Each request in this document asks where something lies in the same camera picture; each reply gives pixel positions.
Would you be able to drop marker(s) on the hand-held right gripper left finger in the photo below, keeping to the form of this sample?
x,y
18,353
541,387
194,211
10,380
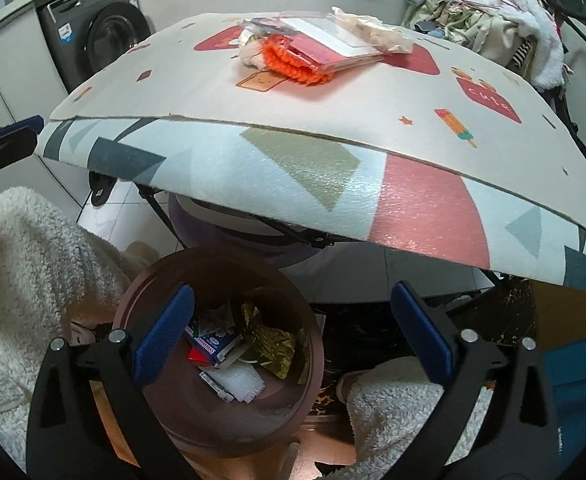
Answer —
x,y
165,335

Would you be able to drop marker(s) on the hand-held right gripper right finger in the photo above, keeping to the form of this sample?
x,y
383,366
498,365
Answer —
x,y
420,335

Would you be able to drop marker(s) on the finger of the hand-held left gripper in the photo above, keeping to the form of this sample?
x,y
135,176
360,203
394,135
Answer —
x,y
8,152
18,126

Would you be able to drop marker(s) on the blue drink carton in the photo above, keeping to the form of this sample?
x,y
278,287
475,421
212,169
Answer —
x,y
213,345

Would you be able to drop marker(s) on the white bubble plastic packaging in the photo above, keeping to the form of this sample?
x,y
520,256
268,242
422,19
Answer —
x,y
238,380

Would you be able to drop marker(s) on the gold foil bag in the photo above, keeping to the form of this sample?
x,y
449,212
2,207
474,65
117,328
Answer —
x,y
268,340

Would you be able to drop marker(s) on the brown plastic bin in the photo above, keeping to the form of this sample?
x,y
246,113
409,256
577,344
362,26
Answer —
x,y
233,425

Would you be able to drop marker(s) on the white counter cabinet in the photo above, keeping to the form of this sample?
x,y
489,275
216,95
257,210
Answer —
x,y
13,75

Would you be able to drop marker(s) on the person's right leg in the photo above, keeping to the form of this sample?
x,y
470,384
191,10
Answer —
x,y
388,410

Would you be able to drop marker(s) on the person's leg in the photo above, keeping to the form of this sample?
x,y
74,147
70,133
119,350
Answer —
x,y
388,410
38,260

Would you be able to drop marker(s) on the person's left leg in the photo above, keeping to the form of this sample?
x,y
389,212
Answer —
x,y
38,260

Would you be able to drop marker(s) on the grey washing machine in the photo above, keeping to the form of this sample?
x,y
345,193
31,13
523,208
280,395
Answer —
x,y
108,35

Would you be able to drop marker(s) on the brown wooden panel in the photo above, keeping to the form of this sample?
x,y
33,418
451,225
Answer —
x,y
573,315

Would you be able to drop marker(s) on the blue cloth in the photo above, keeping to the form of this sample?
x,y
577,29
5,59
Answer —
x,y
578,385

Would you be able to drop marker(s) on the patterned folding table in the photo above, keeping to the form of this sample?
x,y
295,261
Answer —
x,y
423,125

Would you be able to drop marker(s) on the beige crumpled wrapper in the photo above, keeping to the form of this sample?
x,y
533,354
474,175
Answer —
x,y
250,52

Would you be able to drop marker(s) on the orange mesh net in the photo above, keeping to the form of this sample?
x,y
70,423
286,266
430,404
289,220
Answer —
x,y
283,60

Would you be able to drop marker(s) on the pink packet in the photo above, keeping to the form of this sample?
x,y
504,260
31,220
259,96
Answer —
x,y
333,57

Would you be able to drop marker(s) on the crumpled beige paper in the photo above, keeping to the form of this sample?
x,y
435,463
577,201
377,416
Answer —
x,y
373,32

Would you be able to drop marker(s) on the clear plastic pack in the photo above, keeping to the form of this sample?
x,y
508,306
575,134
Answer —
x,y
313,27

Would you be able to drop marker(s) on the pile of clothes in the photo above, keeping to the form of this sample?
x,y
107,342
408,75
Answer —
x,y
473,15

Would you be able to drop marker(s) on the black exercise bike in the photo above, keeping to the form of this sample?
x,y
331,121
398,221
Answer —
x,y
573,12

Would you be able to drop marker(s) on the black folding table frame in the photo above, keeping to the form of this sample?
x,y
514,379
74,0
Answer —
x,y
100,192

